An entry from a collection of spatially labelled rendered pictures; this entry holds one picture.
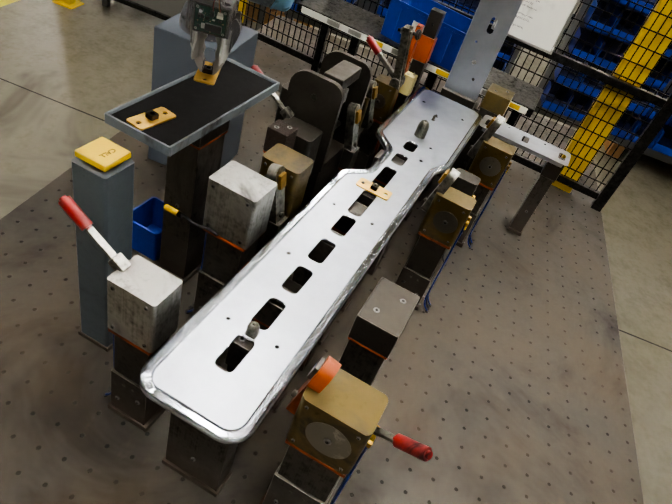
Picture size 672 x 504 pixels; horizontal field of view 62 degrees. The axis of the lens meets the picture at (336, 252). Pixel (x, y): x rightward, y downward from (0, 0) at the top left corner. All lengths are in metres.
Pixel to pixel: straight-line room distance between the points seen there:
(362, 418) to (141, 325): 0.37
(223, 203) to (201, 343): 0.27
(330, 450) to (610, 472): 0.80
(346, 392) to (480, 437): 0.58
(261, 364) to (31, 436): 0.47
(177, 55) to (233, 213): 0.63
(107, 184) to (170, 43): 0.67
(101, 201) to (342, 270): 0.44
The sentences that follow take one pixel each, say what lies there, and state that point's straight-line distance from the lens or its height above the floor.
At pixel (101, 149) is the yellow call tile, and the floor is 1.16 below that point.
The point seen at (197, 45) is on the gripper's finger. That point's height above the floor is 1.27.
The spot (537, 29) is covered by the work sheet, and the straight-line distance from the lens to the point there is 2.15.
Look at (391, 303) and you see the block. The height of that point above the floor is 1.03.
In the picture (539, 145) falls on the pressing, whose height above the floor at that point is 1.00.
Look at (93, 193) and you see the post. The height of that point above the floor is 1.10.
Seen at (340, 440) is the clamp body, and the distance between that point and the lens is 0.83.
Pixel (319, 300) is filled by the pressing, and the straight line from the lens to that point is 1.00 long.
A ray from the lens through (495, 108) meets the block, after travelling 1.91.
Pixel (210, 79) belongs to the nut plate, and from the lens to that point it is 1.10.
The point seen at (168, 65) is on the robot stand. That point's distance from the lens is 1.58.
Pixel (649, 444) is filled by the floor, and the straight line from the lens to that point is 2.73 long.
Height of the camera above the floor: 1.72
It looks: 40 degrees down
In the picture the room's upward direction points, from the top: 20 degrees clockwise
